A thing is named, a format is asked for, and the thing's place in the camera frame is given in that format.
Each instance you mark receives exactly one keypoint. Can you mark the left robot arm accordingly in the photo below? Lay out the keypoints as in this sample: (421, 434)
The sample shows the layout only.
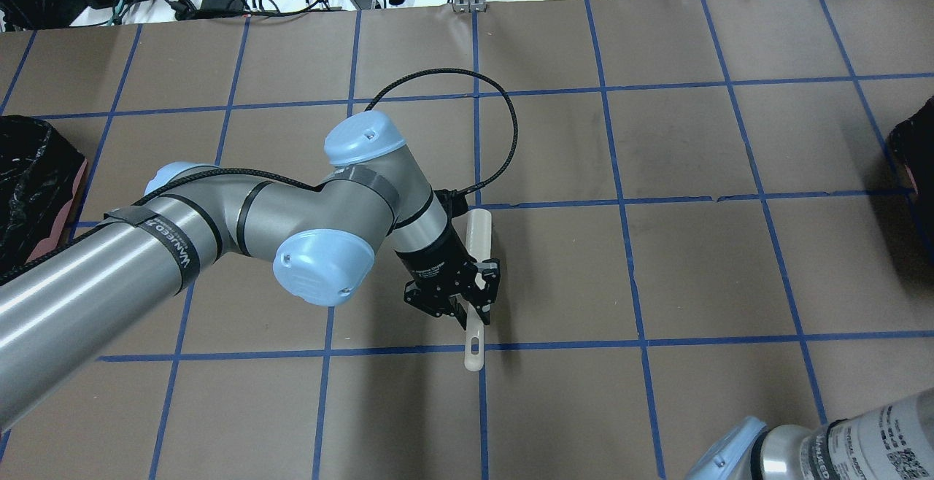
(322, 241)

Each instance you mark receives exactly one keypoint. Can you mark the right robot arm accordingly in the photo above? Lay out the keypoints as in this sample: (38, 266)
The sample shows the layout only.
(889, 442)

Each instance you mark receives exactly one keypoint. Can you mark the black-lined right trash bin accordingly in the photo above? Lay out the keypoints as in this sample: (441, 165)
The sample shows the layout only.
(911, 142)

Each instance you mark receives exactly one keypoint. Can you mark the black-lined trash bin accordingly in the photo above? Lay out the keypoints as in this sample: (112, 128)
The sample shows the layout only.
(911, 142)
(40, 172)

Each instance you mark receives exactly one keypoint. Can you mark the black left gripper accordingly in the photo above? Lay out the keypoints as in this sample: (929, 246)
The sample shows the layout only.
(432, 256)

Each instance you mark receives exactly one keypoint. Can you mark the black-lined left trash bin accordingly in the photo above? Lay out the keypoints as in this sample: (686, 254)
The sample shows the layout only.
(40, 172)

